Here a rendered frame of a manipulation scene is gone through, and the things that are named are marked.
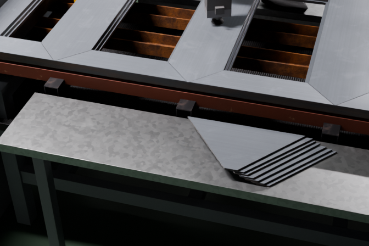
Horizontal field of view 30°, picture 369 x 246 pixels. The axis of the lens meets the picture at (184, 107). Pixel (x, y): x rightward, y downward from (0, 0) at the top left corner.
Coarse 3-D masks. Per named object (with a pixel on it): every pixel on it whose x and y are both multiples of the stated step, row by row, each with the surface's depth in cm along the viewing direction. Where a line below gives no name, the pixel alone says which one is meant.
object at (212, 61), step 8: (176, 56) 222; (184, 56) 221; (192, 56) 221; (200, 56) 221; (208, 56) 221; (216, 56) 221; (224, 56) 221; (192, 64) 218; (200, 64) 218; (208, 64) 218; (216, 64) 217; (224, 64) 217
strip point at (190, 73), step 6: (174, 66) 217; (180, 66) 217; (186, 66) 217; (192, 66) 217; (198, 66) 217; (180, 72) 214; (186, 72) 214; (192, 72) 214; (198, 72) 214; (204, 72) 214; (210, 72) 214; (216, 72) 214; (186, 78) 212; (192, 78) 212; (198, 78) 212
